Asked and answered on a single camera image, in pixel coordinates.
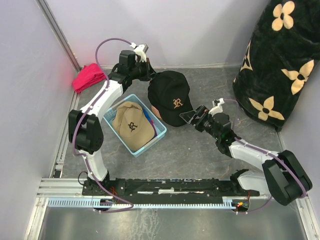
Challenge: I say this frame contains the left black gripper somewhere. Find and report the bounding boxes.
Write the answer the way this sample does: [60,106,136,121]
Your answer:
[130,58,159,83]

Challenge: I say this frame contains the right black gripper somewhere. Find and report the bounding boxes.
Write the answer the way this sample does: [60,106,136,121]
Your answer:
[179,104,220,141]

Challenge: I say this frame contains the pink cap with R logo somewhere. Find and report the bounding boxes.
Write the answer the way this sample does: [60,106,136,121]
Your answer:
[151,105,164,122]

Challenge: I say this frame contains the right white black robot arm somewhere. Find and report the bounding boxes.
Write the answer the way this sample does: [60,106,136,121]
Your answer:
[179,105,313,206]

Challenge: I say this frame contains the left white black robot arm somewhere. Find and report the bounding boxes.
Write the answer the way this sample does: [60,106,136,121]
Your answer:
[68,44,156,195]

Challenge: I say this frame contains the light blue plastic basket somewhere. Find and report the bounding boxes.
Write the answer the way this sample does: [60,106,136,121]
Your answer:
[103,94,167,157]

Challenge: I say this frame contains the tan cap in basket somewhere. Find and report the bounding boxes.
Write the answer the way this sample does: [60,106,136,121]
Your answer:
[112,101,155,152]

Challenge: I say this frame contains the red cloth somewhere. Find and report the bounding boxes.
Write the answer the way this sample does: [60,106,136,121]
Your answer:
[72,63,106,93]

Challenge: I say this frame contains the black floral blanket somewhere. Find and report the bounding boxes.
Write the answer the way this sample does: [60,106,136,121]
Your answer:
[232,0,320,131]

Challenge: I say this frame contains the aluminium corner profile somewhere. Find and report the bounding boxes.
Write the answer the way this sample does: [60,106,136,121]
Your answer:
[36,0,82,72]

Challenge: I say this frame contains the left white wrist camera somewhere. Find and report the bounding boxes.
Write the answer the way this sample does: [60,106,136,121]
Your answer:
[130,42,149,62]

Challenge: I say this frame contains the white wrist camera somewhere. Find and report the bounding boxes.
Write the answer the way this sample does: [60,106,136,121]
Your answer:
[209,98,225,117]
[130,42,149,62]

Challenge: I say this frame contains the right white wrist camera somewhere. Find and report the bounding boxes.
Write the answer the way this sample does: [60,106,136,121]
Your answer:
[209,98,225,117]

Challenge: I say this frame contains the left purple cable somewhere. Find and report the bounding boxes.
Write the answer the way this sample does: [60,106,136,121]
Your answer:
[72,37,135,213]

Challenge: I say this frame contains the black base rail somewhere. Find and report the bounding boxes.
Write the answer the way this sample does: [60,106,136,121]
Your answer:
[81,178,260,204]

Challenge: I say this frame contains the light blue cable duct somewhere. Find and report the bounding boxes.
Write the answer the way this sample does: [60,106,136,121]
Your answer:
[47,197,236,210]

